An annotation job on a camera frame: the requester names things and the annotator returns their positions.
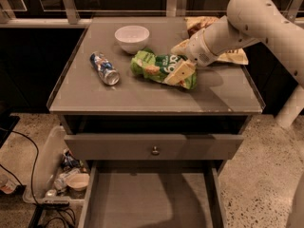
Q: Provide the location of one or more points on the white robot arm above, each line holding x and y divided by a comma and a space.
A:
248, 22

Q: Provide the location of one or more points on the grey top drawer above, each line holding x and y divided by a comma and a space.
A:
137, 147

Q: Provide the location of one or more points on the bottle on floor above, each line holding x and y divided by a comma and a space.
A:
7, 185

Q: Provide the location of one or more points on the brown yellow chip bag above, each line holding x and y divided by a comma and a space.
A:
194, 24

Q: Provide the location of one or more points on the black power strip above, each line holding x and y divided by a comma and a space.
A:
56, 202

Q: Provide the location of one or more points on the white ceramic bowl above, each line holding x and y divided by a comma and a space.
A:
131, 39

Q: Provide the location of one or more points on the open grey middle drawer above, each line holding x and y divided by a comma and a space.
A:
153, 194

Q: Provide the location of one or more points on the green rice chip bag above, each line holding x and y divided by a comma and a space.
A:
157, 67

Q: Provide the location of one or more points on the metal railing frame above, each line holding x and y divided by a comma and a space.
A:
77, 10

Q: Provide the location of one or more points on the grey drawer cabinet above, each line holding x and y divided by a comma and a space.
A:
222, 102

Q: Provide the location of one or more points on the blue snack packet in bin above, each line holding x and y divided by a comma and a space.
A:
68, 161

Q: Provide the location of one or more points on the clear plastic storage bin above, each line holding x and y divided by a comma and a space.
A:
47, 170

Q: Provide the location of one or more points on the clear plastic bottle in bin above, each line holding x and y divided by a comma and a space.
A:
61, 182

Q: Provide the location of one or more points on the small bowl in bin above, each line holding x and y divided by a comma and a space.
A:
78, 182

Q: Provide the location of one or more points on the round metal drawer knob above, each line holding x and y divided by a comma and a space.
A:
155, 151

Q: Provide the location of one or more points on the blue silver soda can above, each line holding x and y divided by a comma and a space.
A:
105, 70

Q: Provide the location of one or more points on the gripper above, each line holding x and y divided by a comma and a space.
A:
198, 51

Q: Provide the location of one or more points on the white pole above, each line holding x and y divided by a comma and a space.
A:
292, 108

